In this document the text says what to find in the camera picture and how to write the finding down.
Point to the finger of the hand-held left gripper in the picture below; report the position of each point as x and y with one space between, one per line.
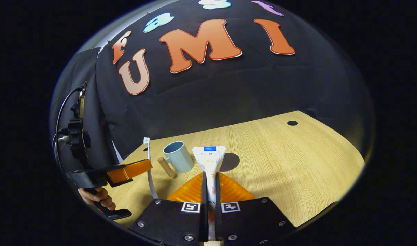
126 172

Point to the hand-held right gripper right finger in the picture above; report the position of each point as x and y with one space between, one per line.
218 205

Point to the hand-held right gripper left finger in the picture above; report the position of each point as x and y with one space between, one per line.
204 205

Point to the white toothbrush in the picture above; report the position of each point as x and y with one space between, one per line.
149 177

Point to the dark brown round coaster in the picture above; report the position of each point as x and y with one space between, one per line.
231 162

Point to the white toothpaste tube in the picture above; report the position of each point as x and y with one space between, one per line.
209 160

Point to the wooden desktop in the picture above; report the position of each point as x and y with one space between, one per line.
280 164

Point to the black backdrop cloth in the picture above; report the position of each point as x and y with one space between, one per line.
263 85

